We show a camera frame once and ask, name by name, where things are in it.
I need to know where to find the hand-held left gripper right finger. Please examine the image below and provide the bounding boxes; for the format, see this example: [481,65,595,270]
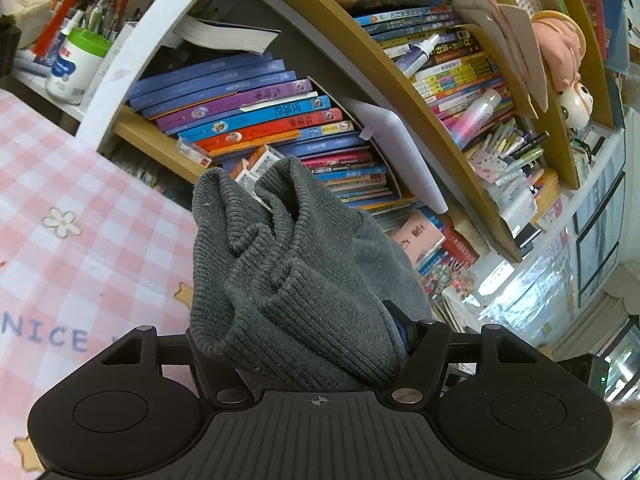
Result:
[382,300,543,407]

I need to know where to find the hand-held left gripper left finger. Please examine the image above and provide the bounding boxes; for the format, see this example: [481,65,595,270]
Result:
[100,326,247,407]

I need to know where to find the grey sweatshirt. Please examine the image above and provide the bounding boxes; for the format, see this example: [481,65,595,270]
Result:
[189,156,435,393]

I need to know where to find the stack of papers and notebooks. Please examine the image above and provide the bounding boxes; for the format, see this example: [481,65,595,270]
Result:
[432,285,483,333]

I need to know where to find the colourful bead ornament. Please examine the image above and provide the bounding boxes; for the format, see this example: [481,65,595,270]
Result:
[422,262,478,293]

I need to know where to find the thick red dictionary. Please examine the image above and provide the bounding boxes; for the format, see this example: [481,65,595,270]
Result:
[440,230,482,271]

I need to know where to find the clear plastic drawer unit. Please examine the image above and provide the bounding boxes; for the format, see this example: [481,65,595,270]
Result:
[475,127,628,361]

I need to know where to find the marker pens in box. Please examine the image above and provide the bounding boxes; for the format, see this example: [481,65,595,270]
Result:
[462,125,551,181]

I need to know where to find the small red white box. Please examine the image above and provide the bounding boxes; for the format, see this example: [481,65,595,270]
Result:
[176,139,211,167]

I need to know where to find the pink gradient bottle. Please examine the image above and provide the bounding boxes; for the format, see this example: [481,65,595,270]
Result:
[444,87,502,150]

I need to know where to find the white owl figure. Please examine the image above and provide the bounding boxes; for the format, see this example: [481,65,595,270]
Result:
[556,82,595,132]

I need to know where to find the row of colourful books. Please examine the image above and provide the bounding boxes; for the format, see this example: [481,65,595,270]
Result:
[125,52,416,211]

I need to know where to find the white spray bottle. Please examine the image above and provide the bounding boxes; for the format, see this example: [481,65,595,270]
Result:
[395,32,442,79]

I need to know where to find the hanging paper sheets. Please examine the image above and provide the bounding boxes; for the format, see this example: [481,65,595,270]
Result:
[452,0,551,116]

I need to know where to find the row of books with pale spines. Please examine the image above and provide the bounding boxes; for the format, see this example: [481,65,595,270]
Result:
[320,0,516,136]

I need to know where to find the pink pig plush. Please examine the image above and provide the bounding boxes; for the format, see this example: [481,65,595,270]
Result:
[530,9,587,92]

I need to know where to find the white bottle with green lid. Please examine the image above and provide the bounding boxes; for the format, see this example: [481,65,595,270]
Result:
[45,27,113,106]

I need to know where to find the blue folder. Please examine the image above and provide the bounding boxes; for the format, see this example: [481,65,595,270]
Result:
[580,0,630,76]

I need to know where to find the pens in holder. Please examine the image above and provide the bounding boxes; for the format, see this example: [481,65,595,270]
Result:
[30,0,146,43]

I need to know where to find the black case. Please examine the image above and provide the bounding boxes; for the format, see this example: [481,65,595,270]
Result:
[0,15,23,78]

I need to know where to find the cream crumpled cloth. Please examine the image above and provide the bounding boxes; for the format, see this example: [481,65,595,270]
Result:
[0,0,53,48]

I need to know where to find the wooden bookshelf with white frame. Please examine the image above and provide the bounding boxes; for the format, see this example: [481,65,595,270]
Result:
[75,0,631,266]

